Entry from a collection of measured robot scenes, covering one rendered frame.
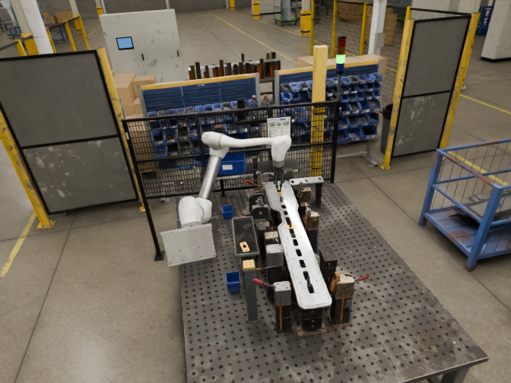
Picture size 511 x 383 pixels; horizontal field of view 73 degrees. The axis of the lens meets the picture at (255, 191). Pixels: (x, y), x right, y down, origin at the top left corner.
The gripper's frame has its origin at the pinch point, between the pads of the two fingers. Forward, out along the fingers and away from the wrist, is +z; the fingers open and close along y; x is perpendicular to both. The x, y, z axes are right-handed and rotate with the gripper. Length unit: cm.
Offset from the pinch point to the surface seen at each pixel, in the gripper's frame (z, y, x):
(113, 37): -49, 262, -625
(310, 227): 10.5, -15.7, 43.2
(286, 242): 5, 6, 63
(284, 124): -32, -15, -55
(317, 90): -59, -45, -58
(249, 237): -11, 31, 73
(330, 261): 3, -16, 88
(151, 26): -64, 177, -635
